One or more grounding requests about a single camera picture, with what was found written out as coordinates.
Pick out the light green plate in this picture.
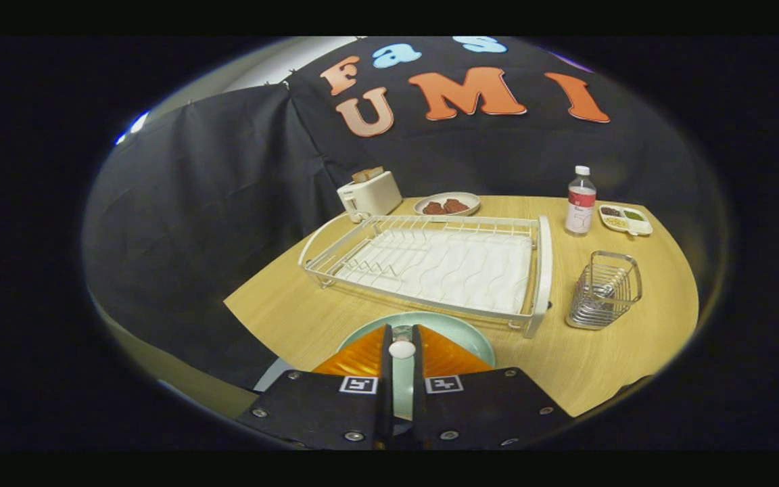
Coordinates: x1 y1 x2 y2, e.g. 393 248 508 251
337 311 496 420

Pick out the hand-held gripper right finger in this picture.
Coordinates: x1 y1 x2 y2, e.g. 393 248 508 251
411 325 573 450

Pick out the white divided dish with beans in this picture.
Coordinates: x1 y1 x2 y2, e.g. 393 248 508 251
598 204 653 237

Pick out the metal wire basket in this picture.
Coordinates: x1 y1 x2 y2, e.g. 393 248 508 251
566 250 643 331

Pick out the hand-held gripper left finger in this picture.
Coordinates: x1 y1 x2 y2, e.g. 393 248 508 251
237 325 394 450

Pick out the white plate with cookies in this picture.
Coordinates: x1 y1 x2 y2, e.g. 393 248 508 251
414 192 481 217

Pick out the clear plastic water bottle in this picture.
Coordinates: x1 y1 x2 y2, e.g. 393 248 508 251
565 166 597 237

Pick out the cream toaster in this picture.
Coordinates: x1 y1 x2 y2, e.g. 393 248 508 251
337 170 404 224

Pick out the white wire dish rack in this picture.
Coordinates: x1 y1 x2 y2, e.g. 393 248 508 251
298 214 554 339

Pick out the red patterned handle spoon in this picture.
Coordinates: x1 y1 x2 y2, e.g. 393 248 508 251
388 325 417 361

